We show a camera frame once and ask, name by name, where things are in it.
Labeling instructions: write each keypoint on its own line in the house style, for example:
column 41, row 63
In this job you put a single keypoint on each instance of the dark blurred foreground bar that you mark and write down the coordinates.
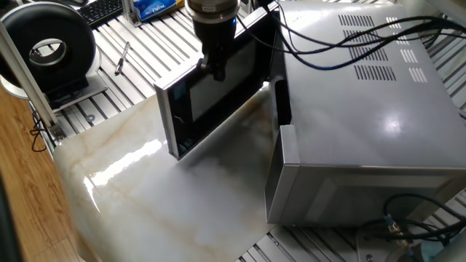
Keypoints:
column 5, row 236

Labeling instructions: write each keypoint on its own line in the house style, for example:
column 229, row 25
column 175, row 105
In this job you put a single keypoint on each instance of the blue tissue pack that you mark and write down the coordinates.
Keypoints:
column 153, row 9

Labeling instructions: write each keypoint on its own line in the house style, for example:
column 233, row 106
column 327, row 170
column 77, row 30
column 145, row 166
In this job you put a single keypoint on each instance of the metal washer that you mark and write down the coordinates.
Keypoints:
column 87, row 118

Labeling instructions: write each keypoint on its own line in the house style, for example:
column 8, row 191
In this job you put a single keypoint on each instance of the silver microwave body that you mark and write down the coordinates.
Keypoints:
column 364, row 138

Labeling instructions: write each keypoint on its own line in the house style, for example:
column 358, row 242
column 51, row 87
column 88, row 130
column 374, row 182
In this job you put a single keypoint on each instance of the silver pen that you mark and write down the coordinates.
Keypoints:
column 122, row 58

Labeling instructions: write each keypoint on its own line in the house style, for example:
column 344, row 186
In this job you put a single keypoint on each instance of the black keyboard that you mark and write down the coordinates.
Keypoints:
column 100, row 11

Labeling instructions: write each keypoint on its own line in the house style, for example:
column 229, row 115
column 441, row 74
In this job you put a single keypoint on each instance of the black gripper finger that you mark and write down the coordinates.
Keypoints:
column 219, row 65
column 204, row 62

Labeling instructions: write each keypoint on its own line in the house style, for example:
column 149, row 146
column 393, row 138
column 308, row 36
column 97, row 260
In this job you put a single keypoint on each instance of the white marble slab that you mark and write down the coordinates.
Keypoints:
column 164, row 203

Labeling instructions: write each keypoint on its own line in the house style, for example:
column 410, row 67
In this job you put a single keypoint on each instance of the slanted aluminium frame post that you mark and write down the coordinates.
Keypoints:
column 29, row 83

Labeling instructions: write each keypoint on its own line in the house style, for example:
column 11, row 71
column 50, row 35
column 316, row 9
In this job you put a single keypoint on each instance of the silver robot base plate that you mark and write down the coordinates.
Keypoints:
column 367, row 247

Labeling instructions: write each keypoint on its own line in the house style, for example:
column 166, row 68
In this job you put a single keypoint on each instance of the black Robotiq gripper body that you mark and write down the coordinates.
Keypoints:
column 215, row 36

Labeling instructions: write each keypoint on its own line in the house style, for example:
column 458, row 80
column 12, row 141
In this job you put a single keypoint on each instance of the short aluminium post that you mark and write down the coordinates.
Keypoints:
column 130, row 11

